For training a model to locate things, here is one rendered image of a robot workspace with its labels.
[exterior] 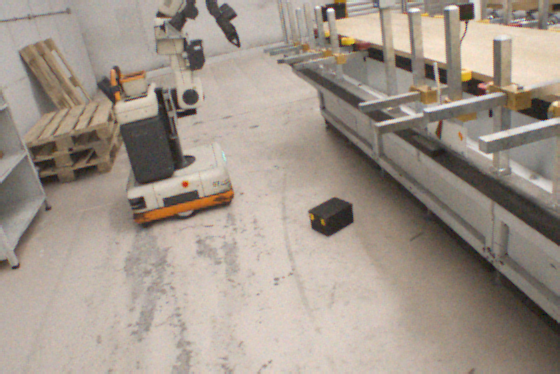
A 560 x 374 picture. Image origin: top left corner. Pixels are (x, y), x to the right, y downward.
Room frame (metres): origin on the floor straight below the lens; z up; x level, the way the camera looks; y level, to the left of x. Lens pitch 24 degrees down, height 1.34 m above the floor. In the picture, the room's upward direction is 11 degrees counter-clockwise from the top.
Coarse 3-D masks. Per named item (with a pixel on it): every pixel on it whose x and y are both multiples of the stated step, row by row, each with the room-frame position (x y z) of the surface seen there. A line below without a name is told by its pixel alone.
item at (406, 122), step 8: (392, 120) 1.37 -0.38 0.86; (400, 120) 1.35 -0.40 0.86; (408, 120) 1.35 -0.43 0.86; (416, 120) 1.36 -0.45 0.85; (424, 120) 1.36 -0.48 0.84; (376, 128) 1.35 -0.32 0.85; (384, 128) 1.34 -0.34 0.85; (392, 128) 1.35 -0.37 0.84; (400, 128) 1.35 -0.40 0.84; (408, 128) 1.35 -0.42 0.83
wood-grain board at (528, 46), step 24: (336, 24) 3.76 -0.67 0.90; (360, 24) 3.51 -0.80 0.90; (408, 24) 3.11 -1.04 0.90; (432, 24) 2.94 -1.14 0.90; (480, 24) 2.65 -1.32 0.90; (408, 48) 2.28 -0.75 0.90; (432, 48) 2.18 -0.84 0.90; (480, 48) 2.01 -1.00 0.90; (528, 48) 1.85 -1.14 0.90; (552, 48) 1.78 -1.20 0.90; (480, 72) 1.61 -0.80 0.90; (528, 72) 1.50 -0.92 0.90; (552, 72) 1.45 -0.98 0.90; (552, 96) 1.23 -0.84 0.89
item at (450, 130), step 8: (448, 120) 1.44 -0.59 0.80; (432, 128) 1.55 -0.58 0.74; (448, 128) 1.44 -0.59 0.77; (456, 128) 1.39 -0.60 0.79; (464, 128) 1.34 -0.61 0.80; (432, 136) 1.55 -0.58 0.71; (448, 136) 1.44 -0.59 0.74; (456, 136) 1.39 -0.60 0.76; (464, 136) 1.34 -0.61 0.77; (448, 144) 1.44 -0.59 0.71; (456, 144) 1.39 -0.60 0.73; (464, 144) 1.34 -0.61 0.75; (464, 152) 1.34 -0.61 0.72
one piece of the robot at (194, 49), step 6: (186, 36) 2.92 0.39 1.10; (192, 42) 3.06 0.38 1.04; (198, 42) 2.91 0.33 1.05; (186, 48) 2.89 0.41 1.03; (192, 48) 2.90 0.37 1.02; (198, 48) 2.90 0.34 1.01; (186, 54) 2.90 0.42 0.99; (192, 54) 2.90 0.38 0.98; (198, 54) 2.90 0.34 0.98; (192, 60) 2.90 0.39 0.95; (198, 60) 2.90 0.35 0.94; (204, 60) 2.91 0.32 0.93; (192, 66) 2.90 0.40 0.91; (198, 66) 2.90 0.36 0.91
